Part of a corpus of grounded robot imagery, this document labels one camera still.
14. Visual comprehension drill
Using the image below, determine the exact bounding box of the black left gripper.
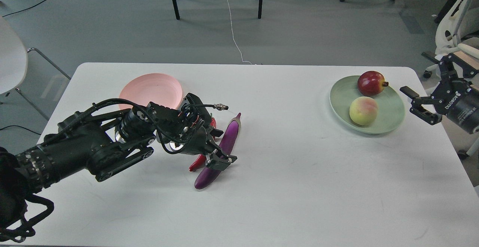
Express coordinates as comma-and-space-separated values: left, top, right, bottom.
166, 124, 238, 171

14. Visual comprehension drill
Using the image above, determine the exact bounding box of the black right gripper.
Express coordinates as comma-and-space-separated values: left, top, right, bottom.
400, 51, 479, 134

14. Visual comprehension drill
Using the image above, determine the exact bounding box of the red chili pepper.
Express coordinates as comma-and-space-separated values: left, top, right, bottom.
189, 117, 217, 172

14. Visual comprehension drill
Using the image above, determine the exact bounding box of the purple eggplant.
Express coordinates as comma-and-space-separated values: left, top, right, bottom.
194, 113, 241, 190

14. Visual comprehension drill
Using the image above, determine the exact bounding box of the red pomegranate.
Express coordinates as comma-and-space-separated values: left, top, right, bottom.
357, 71, 389, 97

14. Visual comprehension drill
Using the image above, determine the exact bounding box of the yellow-pink peach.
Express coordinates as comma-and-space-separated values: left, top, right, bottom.
349, 96, 378, 126

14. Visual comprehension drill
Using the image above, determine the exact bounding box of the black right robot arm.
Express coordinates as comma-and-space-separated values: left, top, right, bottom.
400, 52, 479, 134

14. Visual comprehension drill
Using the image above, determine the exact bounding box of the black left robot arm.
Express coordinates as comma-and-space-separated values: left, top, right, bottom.
1, 93, 237, 243

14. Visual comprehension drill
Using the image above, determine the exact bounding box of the green plate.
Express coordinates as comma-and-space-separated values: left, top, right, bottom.
329, 75, 406, 134

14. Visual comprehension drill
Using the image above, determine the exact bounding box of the white office chair right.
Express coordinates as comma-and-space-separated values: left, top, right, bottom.
421, 0, 479, 78

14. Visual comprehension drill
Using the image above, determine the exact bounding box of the pink plate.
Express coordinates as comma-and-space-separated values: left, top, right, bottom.
119, 73, 183, 109

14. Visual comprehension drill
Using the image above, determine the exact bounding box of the white chair left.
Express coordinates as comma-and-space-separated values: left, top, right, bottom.
0, 18, 71, 121

